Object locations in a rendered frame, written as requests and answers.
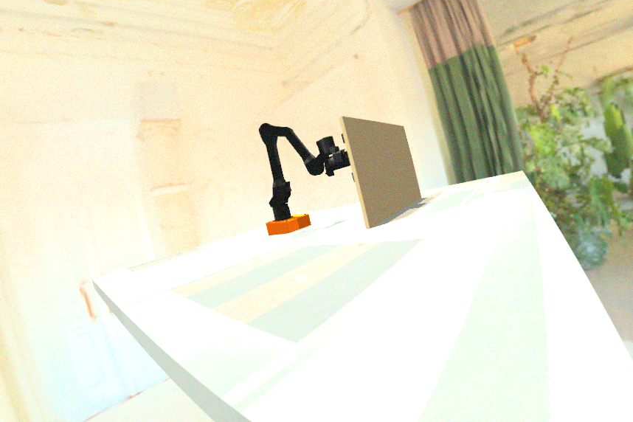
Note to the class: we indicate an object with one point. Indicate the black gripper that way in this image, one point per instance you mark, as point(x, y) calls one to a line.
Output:
point(345, 156)

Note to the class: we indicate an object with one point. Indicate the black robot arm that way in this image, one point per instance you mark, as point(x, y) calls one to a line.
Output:
point(281, 189)

